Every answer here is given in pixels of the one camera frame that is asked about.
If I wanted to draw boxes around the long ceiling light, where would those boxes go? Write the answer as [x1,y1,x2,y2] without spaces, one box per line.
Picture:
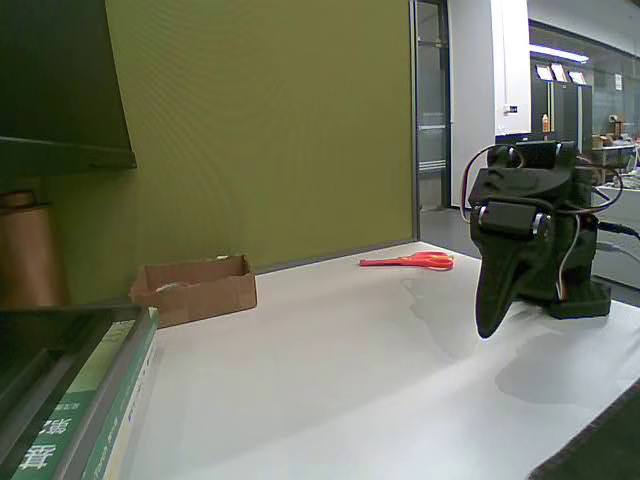
[528,43,591,64]

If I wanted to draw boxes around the brown cardboard box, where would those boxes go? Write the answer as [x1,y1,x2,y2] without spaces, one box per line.
[130,254,259,329]

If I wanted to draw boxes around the green book with white characters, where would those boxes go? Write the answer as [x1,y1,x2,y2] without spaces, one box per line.
[7,318,139,475]

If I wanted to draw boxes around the cluttered background desk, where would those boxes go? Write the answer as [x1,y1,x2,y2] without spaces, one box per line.
[592,113,640,191]

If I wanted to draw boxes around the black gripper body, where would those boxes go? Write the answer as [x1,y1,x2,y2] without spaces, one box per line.
[468,165,576,241]

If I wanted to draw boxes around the brown paper roll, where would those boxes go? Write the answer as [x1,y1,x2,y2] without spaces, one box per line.
[0,191,71,307]

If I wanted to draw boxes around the grey cable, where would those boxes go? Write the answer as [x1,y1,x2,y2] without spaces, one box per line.
[597,242,640,261]

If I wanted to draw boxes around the dark green metal shelf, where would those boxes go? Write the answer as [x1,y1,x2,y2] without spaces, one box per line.
[0,0,138,176]

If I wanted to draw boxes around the glass door with metal frame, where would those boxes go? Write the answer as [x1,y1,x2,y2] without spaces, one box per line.
[413,0,451,214]

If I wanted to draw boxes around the orange scissors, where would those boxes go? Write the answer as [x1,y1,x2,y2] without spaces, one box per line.
[359,252,455,272]

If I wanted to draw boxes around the black cable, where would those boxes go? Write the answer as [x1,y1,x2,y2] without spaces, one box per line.
[597,219,640,239]

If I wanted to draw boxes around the olive green partition panel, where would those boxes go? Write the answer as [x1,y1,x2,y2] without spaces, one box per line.
[42,0,420,306]

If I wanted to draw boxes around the green spined book white pages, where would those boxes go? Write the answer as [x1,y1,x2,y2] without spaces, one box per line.
[54,307,164,480]

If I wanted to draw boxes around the green books stack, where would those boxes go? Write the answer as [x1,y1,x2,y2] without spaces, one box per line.
[0,303,151,451]

